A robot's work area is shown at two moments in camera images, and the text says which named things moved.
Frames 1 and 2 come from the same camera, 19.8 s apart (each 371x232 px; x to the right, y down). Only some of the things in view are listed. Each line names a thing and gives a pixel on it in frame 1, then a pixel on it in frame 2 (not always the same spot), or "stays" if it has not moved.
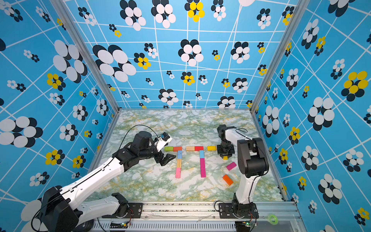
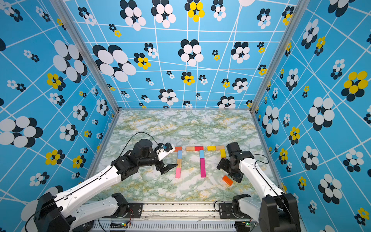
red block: [199, 148] stays
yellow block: [211, 148] stays
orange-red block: [176, 149] stays
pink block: [178, 172] stays
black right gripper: [229, 153] to [222, 164]
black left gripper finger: [167, 159] to [166, 167]
